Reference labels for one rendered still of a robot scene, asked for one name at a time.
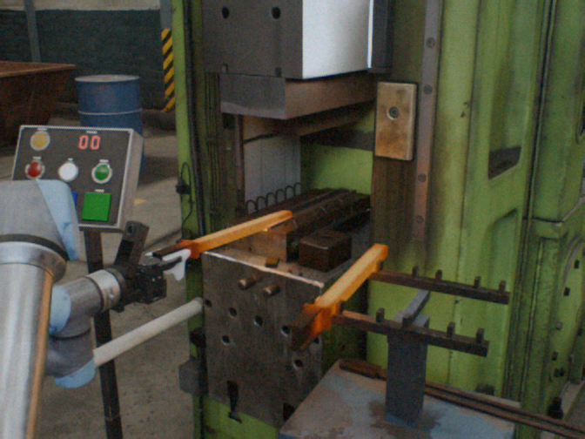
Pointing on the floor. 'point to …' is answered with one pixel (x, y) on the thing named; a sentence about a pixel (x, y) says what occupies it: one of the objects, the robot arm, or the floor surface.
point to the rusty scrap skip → (29, 95)
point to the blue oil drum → (111, 104)
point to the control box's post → (93, 253)
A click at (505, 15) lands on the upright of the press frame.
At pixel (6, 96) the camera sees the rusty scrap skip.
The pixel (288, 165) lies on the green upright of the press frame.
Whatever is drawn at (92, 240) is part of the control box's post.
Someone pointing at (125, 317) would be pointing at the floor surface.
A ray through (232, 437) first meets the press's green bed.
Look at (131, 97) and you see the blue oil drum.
